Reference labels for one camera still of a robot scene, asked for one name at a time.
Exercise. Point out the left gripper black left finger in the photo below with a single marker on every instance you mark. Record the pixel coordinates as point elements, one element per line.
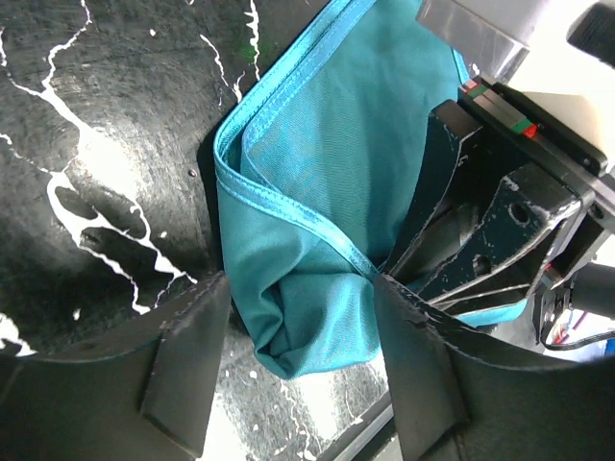
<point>140,391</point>

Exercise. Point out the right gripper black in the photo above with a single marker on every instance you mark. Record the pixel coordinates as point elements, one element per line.
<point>503,259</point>

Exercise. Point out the teal cloth napkin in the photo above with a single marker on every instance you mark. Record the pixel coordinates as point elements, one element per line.
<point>316,168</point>

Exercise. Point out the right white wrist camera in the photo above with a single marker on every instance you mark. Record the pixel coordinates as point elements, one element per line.
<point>559,53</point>

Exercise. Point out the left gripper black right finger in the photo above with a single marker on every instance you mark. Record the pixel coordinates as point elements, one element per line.
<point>460,394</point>

